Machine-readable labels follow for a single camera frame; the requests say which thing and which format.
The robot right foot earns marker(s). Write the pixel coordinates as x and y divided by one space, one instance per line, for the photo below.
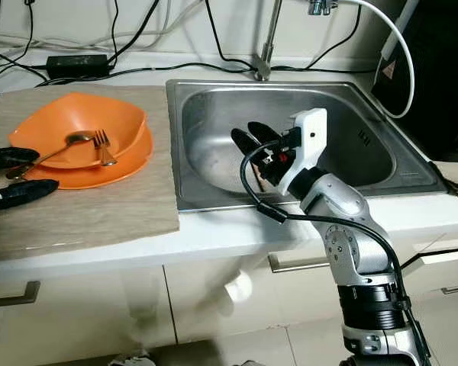
248 363

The stainless steel sink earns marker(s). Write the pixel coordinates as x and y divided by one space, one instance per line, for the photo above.
214 114

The black appliance with warning label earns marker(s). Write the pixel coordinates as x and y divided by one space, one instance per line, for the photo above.
443 99

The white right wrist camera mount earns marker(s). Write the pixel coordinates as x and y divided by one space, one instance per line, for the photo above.
301 141

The gold metal fork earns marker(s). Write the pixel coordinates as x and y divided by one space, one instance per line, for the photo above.
104 145

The steel faucet pipe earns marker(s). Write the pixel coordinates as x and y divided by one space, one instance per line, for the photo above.
262 69

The gold metal spoon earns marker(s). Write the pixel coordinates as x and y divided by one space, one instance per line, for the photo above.
80 138

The orange plastic bowl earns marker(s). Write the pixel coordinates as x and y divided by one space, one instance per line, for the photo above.
107 180
99 114

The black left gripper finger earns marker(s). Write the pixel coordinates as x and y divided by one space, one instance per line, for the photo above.
30 194
11 158

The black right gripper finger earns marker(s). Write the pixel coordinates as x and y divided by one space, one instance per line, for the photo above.
266 133
249 146

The black power adapter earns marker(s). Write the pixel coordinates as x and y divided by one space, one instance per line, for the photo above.
78 65

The cream cabinet door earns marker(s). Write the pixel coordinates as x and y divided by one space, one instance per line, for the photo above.
244 305
76 320

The chrome water valve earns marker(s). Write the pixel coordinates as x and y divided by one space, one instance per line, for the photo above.
324 6

